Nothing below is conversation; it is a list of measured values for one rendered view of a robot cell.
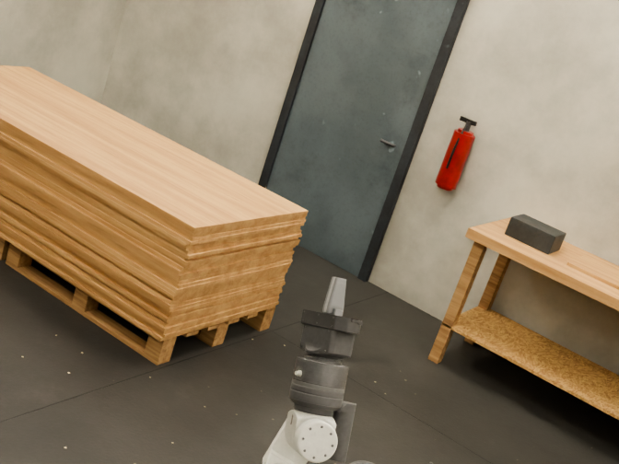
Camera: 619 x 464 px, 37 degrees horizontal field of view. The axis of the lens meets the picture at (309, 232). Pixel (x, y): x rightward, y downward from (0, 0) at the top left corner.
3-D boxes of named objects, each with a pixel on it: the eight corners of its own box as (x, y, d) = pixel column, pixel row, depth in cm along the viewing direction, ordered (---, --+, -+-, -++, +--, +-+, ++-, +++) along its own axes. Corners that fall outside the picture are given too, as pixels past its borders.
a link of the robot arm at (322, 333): (330, 314, 161) (316, 382, 160) (286, 305, 155) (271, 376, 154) (378, 323, 151) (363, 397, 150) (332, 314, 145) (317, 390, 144)
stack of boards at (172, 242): (271, 329, 558) (310, 210, 534) (154, 367, 470) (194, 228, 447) (6, 169, 669) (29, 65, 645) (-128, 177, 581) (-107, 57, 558)
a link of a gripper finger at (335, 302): (346, 279, 155) (339, 316, 154) (332, 276, 153) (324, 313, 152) (352, 280, 153) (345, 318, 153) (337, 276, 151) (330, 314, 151)
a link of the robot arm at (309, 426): (286, 377, 156) (273, 446, 155) (300, 386, 145) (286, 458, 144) (350, 389, 158) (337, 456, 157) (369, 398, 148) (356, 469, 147)
